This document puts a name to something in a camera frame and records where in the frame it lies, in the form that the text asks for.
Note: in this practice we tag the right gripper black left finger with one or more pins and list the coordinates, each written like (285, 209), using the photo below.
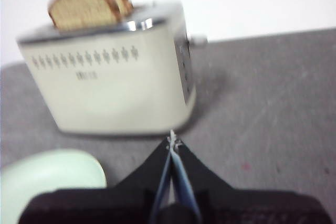
(147, 174)

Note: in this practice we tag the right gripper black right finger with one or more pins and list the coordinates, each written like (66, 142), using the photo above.
(199, 176)

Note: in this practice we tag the pale green plate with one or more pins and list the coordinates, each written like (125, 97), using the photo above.
(52, 169)

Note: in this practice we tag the bread slice with white-flecked crust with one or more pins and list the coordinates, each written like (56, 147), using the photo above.
(81, 9)

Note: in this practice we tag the cream toaster with chrome top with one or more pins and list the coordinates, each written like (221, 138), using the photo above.
(105, 98)

